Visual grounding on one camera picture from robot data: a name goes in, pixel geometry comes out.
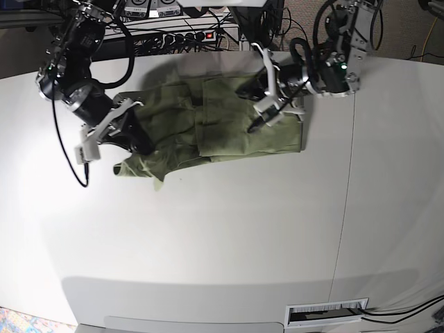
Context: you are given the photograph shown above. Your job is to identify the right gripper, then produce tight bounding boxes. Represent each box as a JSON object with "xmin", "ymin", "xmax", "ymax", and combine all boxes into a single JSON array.
[{"xmin": 80, "ymin": 98, "xmax": 155, "ymax": 155}]

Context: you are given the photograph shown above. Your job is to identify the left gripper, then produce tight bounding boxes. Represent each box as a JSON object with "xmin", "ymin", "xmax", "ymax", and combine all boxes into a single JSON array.
[{"xmin": 251, "ymin": 43, "xmax": 307, "ymax": 117}]

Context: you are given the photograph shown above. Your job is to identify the green T-shirt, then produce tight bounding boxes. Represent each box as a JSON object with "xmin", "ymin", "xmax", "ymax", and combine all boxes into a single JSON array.
[{"xmin": 113, "ymin": 75, "xmax": 302, "ymax": 185}]

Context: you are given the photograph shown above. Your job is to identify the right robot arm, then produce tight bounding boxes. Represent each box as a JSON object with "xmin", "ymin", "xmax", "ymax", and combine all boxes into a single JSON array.
[{"xmin": 36, "ymin": 1, "xmax": 155, "ymax": 163}]

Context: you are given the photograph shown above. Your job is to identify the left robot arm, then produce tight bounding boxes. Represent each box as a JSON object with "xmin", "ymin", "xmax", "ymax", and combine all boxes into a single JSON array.
[{"xmin": 250, "ymin": 1, "xmax": 383, "ymax": 123}]

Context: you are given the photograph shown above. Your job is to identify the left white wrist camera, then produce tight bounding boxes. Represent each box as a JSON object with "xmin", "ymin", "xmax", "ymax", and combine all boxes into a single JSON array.
[{"xmin": 253, "ymin": 97, "xmax": 284, "ymax": 127}]

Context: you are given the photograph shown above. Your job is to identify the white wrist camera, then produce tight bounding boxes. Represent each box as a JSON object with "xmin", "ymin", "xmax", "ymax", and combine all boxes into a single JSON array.
[
  {"xmin": 253, "ymin": 97, "xmax": 284, "ymax": 127},
  {"xmin": 74, "ymin": 137, "xmax": 101, "ymax": 165}
]

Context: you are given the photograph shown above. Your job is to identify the black camera cable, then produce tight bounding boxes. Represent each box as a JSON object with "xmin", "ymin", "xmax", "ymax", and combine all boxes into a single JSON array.
[
  {"xmin": 51, "ymin": 96, "xmax": 90, "ymax": 189},
  {"xmin": 246, "ymin": 79, "xmax": 306, "ymax": 135}
]

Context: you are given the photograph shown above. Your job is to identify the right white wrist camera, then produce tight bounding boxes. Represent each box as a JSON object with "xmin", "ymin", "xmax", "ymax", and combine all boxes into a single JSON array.
[{"xmin": 74, "ymin": 137, "xmax": 101, "ymax": 165}]

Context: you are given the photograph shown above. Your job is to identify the black power strip red switch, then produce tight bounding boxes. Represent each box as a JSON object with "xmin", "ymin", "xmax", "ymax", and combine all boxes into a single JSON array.
[{"xmin": 124, "ymin": 30, "xmax": 218, "ymax": 53}]

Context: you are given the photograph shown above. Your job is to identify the table cable grommet slot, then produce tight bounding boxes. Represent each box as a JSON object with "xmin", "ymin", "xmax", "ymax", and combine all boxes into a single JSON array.
[{"xmin": 284, "ymin": 298, "xmax": 369, "ymax": 328}]

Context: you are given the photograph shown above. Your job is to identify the black cables at table corner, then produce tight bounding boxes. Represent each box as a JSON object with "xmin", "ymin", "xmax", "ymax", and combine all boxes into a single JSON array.
[{"xmin": 360, "ymin": 296, "xmax": 444, "ymax": 325}]

